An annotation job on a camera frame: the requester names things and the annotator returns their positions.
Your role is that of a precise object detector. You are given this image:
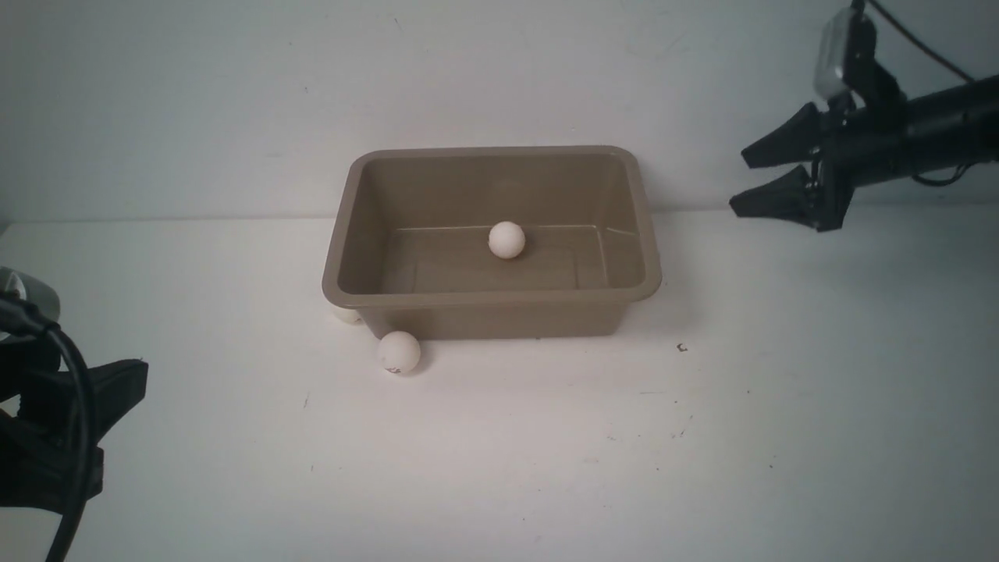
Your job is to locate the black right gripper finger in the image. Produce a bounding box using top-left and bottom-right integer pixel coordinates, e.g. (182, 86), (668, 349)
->
(729, 165), (815, 227)
(740, 102), (822, 169)

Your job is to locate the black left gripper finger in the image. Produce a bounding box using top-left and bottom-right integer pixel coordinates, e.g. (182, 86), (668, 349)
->
(47, 359), (148, 446)

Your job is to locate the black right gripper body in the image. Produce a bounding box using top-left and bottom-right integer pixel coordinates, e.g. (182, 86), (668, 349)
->
(809, 94), (910, 233)

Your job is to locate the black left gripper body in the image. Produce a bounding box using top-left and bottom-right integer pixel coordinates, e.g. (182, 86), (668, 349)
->
(1, 343), (79, 512)

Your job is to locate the white ball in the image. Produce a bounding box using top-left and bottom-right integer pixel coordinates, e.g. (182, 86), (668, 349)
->
(488, 221), (527, 260)
(377, 331), (422, 377)
(331, 306), (364, 325)

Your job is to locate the taupe plastic rectangular bin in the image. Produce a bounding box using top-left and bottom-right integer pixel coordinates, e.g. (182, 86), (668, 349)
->
(322, 145), (663, 340)

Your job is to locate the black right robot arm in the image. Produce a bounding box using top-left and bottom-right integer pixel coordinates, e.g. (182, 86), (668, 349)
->
(729, 77), (998, 232)

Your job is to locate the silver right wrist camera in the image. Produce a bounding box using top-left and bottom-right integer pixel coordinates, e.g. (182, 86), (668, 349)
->
(813, 7), (877, 101)

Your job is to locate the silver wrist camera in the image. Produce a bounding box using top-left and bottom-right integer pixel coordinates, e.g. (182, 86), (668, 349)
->
(813, 7), (877, 101)
(1, 266), (61, 321)

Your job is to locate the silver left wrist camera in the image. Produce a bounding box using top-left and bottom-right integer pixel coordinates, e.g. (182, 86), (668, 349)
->
(1, 266), (61, 321)

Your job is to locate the black left camera cable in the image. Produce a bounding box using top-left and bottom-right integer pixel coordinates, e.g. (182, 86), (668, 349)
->
(0, 295), (98, 562)

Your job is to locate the black camera cable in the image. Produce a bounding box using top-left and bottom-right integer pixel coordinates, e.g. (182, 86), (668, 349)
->
(866, 0), (976, 83)
(0, 295), (98, 562)

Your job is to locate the black right camera cable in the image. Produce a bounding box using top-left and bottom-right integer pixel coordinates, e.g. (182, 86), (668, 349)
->
(866, 0), (976, 83)

